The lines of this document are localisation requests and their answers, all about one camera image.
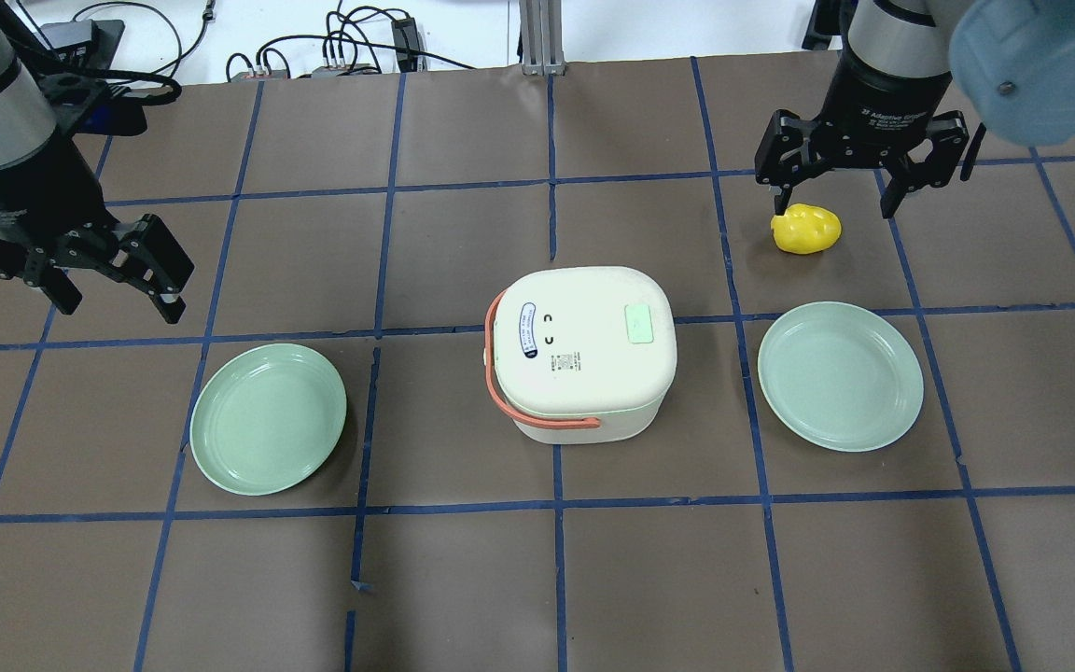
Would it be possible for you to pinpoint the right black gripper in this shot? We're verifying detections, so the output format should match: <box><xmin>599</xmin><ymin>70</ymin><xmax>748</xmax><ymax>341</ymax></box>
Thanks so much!
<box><xmin>754</xmin><ymin>78</ymin><xmax>970</xmax><ymax>218</ymax></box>

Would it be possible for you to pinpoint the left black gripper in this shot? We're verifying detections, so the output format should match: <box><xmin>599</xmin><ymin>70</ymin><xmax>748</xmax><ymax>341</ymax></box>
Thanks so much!
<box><xmin>0</xmin><ymin>191</ymin><xmax>195</xmax><ymax>325</ymax></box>

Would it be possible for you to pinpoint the white rice cooker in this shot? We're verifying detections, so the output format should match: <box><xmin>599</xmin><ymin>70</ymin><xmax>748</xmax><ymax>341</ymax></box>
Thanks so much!
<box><xmin>483</xmin><ymin>264</ymin><xmax>677</xmax><ymax>445</ymax></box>

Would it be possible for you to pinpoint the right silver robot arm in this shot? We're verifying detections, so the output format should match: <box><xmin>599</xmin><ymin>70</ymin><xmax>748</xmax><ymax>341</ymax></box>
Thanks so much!
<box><xmin>754</xmin><ymin>1</ymin><xmax>1075</xmax><ymax>218</ymax></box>

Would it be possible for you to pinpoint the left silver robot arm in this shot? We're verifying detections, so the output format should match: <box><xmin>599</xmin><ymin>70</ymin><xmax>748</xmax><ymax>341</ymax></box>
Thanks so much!
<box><xmin>0</xmin><ymin>1</ymin><xmax>195</xmax><ymax>324</ymax></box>

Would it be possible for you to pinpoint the yellow toy pepper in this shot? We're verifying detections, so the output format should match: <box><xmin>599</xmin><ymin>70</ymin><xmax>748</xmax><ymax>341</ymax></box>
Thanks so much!
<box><xmin>771</xmin><ymin>203</ymin><xmax>844</xmax><ymax>256</ymax></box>

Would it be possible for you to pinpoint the left green plate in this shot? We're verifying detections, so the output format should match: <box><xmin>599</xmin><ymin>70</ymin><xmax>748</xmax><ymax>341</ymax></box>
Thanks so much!
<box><xmin>188</xmin><ymin>342</ymin><xmax>347</xmax><ymax>497</ymax></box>

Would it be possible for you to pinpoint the green plate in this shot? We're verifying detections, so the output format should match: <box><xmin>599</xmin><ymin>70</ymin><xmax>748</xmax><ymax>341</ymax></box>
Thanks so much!
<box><xmin>758</xmin><ymin>301</ymin><xmax>925</xmax><ymax>454</ymax></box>
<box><xmin>188</xmin><ymin>342</ymin><xmax>347</xmax><ymax>497</ymax></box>

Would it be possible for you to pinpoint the right green plate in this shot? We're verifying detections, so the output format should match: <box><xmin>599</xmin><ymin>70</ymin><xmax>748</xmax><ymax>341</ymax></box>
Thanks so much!
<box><xmin>758</xmin><ymin>301</ymin><xmax>925</xmax><ymax>454</ymax></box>

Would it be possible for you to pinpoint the black power adapter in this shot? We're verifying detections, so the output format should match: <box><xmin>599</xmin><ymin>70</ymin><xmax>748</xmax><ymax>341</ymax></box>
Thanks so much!
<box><xmin>391</xmin><ymin>17</ymin><xmax>424</xmax><ymax>73</ymax></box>

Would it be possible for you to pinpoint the aluminium frame post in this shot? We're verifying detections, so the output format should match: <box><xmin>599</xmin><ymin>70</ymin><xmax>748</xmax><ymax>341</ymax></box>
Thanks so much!
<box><xmin>519</xmin><ymin>0</ymin><xmax>567</xmax><ymax>77</ymax></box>

